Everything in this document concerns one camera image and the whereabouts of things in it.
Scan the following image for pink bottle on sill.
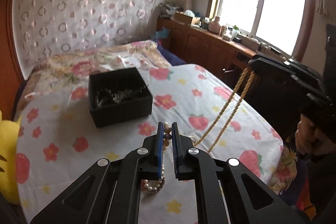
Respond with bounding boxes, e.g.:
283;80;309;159
209;16;222;35

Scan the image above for floral strawberry bed sheet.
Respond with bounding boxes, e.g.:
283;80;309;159
14;63;285;224

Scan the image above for dark blue blanket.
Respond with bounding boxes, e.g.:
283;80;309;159
155;38;187;66

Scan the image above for pearl bead bracelet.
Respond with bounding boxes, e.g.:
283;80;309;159
141;121;173;195

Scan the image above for gold rope necklace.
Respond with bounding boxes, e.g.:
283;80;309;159
192;66;256;154

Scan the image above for black jewelry box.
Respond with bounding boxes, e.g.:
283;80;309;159
88;68;153;128

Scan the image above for sheer circle-pattern curtain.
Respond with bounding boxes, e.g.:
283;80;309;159
13;0;156;66

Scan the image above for wooden side cabinet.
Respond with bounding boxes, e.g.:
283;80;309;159
157;18;256;88

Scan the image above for person's right hand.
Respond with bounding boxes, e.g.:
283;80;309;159
295;114;335;156

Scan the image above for rose-pattern quilt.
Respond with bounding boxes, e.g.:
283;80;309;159
14;40;171;119

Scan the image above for yellow tiger plush toy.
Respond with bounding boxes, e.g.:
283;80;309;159
0;117;22;205

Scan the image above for cardboard tissue box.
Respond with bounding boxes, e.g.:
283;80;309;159
173;10;201;25

